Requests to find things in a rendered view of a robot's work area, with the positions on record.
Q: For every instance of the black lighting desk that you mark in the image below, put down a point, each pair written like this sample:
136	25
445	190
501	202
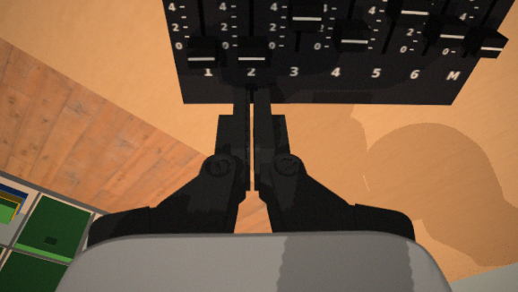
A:
354	54

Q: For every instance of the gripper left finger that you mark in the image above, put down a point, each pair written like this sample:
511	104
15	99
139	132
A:
208	204

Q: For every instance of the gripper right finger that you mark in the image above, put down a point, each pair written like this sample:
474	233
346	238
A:
295	201

